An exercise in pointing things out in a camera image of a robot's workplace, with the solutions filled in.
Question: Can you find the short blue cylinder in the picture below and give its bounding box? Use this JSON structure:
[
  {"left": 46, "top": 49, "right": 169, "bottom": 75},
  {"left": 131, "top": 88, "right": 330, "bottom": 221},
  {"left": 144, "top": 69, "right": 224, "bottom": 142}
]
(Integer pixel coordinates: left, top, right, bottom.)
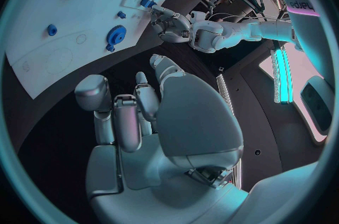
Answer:
[{"left": 46, "top": 24, "right": 59, "bottom": 37}]

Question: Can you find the white cable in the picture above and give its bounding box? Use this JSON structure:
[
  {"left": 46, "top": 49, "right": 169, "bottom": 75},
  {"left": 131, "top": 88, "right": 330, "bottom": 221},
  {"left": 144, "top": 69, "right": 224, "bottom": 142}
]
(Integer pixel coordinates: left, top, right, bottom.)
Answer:
[{"left": 207, "top": 12, "right": 266, "bottom": 23}]

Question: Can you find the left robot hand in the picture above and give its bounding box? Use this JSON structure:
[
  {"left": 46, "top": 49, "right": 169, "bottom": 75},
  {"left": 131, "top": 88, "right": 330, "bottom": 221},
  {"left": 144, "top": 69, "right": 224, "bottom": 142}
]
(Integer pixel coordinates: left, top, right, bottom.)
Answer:
[{"left": 150, "top": 5, "right": 192, "bottom": 44}]

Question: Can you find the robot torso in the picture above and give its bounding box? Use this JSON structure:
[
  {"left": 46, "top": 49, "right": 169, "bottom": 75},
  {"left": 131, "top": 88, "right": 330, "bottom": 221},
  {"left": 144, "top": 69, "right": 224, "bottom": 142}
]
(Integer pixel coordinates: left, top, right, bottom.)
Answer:
[{"left": 258, "top": 0, "right": 337, "bottom": 146}]

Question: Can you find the white task board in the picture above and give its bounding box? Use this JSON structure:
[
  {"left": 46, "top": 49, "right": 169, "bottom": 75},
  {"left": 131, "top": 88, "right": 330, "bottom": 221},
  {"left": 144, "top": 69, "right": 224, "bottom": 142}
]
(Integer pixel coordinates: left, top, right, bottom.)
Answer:
[{"left": 5, "top": 0, "right": 199, "bottom": 100}]

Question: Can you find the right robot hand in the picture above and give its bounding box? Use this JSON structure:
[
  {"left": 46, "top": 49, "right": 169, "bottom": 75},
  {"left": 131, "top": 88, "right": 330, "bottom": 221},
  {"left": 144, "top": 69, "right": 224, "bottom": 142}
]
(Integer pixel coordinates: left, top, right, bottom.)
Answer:
[{"left": 73, "top": 54, "right": 250, "bottom": 224}]

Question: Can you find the blue gear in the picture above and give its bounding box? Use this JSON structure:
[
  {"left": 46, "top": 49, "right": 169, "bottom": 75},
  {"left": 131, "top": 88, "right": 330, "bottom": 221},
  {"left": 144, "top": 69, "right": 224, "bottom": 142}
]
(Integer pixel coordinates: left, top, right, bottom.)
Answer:
[{"left": 106, "top": 25, "right": 127, "bottom": 45}]

